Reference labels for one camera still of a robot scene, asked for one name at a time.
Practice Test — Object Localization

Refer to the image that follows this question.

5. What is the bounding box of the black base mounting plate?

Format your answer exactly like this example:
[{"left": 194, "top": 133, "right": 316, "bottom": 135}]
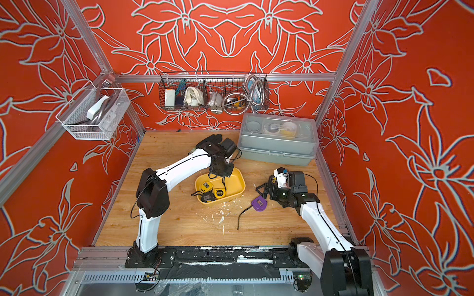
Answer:
[{"left": 125, "top": 245, "right": 308, "bottom": 268}]

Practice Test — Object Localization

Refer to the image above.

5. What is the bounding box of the black yellow tape measure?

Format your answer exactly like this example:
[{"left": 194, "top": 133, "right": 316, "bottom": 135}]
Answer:
[{"left": 192, "top": 191, "right": 217, "bottom": 203}]

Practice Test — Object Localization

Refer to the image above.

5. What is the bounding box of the small yellow 2m tape measure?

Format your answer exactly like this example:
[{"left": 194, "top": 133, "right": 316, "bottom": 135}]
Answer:
[{"left": 213, "top": 188, "right": 226, "bottom": 199}]

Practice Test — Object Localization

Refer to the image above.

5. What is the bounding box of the white wire side basket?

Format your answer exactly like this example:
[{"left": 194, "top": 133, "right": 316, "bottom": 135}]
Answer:
[{"left": 56, "top": 85, "right": 131, "bottom": 141}]

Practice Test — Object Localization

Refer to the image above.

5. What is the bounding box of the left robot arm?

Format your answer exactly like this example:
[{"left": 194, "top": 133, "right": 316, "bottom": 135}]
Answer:
[{"left": 125, "top": 134, "right": 238, "bottom": 268}]

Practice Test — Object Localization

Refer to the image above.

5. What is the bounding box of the grey plastic toolbox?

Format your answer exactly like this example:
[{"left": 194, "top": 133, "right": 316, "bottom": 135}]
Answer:
[{"left": 238, "top": 113, "right": 319, "bottom": 166}]

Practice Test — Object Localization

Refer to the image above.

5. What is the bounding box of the yellow plastic storage box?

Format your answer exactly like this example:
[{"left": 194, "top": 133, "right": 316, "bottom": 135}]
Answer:
[{"left": 195, "top": 168, "right": 246, "bottom": 205}]

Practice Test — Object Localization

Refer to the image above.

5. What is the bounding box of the purple tape measure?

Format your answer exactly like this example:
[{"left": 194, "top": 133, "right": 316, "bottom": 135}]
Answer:
[{"left": 237, "top": 196, "right": 267, "bottom": 230}]

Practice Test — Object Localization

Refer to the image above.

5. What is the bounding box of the white adapter in side basket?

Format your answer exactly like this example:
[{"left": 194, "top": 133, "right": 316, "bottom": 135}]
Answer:
[{"left": 86, "top": 96, "right": 110, "bottom": 120}]

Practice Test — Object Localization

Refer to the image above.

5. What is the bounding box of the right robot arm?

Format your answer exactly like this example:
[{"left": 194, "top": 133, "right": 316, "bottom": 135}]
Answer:
[{"left": 256, "top": 167, "right": 374, "bottom": 296}]

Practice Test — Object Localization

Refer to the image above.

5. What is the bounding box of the white box in basket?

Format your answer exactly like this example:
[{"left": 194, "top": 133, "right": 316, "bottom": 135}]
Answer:
[{"left": 164, "top": 88, "right": 176, "bottom": 108}]

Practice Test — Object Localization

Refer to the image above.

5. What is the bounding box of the coiled grey cable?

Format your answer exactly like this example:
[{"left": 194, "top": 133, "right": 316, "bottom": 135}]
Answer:
[{"left": 223, "top": 73, "right": 265, "bottom": 116}]

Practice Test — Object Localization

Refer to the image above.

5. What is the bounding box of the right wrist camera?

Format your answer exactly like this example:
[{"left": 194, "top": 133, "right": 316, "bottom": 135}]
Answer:
[{"left": 274, "top": 167, "right": 288, "bottom": 188}]

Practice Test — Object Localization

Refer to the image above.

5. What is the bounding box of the white cloth in basket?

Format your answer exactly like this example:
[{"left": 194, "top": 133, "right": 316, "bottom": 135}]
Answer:
[{"left": 184, "top": 86, "right": 205, "bottom": 107}]

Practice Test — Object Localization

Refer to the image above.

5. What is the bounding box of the black wire wall basket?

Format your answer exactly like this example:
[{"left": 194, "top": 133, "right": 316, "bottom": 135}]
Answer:
[{"left": 159, "top": 71, "right": 270, "bottom": 116}]

